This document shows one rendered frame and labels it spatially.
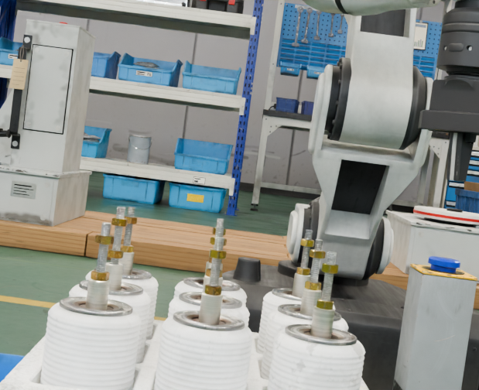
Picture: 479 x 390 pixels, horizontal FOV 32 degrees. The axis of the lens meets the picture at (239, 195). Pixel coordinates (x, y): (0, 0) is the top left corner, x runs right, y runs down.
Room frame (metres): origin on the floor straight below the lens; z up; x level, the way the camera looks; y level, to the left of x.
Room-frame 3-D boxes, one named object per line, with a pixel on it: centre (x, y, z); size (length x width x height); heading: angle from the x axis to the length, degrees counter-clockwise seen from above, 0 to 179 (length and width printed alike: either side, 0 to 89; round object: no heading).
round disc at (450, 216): (3.18, -0.82, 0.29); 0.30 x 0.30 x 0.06
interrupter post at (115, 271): (0.98, 0.14, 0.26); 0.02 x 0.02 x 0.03
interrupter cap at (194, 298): (0.99, 0.02, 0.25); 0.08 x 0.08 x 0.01
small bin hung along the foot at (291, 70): (6.80, -0.27, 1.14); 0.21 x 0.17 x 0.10; 179
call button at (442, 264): (1.07, -0.27, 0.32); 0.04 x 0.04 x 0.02
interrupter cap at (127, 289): (0.98, 0.14, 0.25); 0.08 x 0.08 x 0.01
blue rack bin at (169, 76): (5.86, 0.72, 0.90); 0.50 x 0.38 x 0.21; 178
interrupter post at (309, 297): (0.99, -0.10, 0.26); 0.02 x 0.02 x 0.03
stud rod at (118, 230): (0.98, 0.14, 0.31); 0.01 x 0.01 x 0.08
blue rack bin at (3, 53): (5.88, 1.59, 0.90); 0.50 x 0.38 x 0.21; 179
